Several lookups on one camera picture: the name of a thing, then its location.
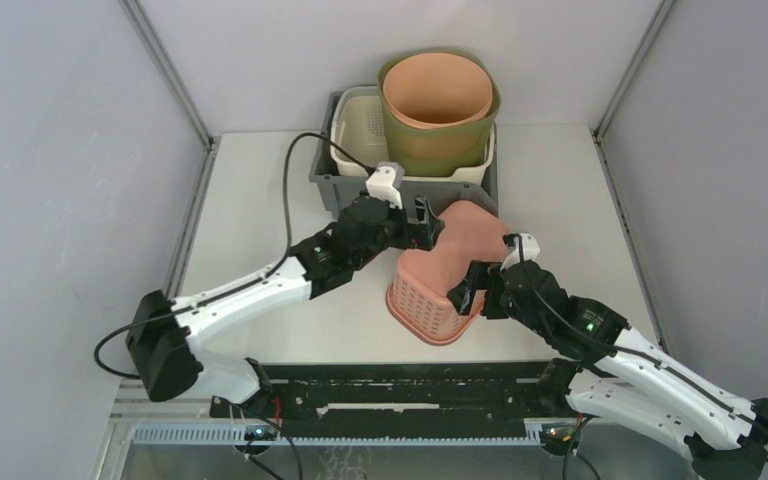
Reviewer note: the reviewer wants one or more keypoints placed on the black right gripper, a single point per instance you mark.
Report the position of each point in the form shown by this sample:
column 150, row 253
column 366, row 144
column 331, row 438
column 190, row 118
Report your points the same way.
column 476, row 278

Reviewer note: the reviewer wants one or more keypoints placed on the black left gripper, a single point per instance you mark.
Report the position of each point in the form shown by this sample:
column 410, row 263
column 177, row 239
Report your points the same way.
column 422, row 236

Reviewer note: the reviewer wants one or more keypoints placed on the pink perforated plastic basket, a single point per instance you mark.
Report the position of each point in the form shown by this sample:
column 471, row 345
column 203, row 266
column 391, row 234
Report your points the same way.
column 417, row 296

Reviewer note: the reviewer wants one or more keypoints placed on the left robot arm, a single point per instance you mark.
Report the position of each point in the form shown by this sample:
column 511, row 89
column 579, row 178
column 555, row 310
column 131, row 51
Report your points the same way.
column 168, row 339

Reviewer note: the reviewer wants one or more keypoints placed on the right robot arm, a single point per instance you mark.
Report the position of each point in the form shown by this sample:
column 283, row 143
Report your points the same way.
column 608, row 369

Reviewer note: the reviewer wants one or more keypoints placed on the green perforated waste bin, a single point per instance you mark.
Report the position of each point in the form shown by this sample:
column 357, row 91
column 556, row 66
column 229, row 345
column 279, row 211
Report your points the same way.
column 437, row 152

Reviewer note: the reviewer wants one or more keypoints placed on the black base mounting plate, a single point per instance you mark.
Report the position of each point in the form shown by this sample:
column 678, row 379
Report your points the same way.
column 449, row 402

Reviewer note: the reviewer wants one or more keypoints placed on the orange plastic bucket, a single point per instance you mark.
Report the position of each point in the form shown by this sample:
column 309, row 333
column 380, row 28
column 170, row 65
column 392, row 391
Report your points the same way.
column 437, row 90

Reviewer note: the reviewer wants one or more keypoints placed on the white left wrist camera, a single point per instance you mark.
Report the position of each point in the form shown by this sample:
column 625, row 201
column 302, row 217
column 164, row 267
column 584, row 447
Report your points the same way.
column 383, row 183

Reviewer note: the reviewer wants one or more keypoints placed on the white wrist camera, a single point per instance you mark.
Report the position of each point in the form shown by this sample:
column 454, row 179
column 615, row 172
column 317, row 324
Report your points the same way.
column 521, row 247
column 383, row 183

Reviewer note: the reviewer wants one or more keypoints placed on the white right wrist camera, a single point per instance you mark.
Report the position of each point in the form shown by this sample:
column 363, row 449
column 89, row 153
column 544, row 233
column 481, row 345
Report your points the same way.
column 521, row 247

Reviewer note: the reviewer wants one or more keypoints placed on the left aluminium frame post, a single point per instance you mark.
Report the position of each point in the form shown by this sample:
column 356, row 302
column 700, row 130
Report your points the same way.
column 143, row 26

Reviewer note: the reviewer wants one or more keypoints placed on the aluminium frame post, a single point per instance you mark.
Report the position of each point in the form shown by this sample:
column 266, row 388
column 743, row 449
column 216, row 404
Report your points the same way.
column 143, row 26
column 599, row 135

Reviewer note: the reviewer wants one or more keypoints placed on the right aluminium frame post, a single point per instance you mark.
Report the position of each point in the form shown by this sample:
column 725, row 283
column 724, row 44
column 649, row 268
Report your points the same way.
column 599, row 135

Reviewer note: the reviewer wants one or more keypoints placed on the aluminium front rail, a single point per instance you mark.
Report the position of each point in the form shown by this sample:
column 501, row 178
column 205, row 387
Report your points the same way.
column 198, row 419

